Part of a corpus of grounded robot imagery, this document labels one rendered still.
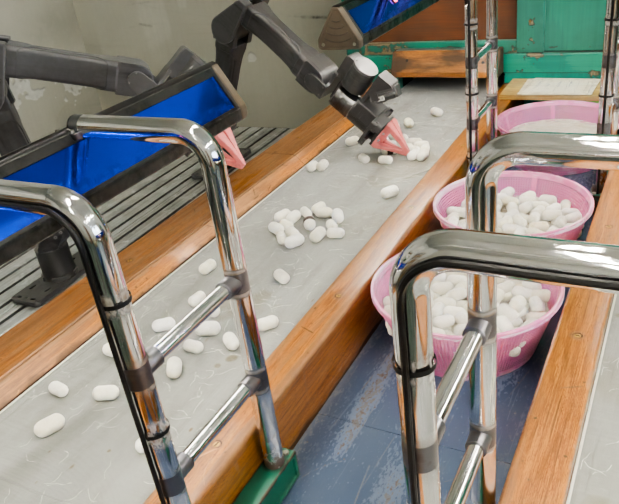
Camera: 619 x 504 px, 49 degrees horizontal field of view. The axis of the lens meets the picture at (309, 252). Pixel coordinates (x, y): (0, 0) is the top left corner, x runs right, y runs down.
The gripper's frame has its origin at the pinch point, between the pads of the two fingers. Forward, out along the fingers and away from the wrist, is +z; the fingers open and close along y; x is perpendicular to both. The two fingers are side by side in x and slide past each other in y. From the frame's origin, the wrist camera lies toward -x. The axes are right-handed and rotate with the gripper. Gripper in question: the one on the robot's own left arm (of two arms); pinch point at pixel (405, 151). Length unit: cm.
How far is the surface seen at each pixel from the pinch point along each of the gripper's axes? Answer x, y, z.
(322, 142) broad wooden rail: 15.0, 4.3, -16.7
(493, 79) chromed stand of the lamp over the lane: -20.3, 10.5, 4.4
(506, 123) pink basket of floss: -9.2, 24.2, 13.2
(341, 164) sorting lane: 10.0, -5.1, -8.9
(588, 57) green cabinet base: -24, 51, 18
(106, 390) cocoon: 6, -86, -6
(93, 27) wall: 128, 123, -162
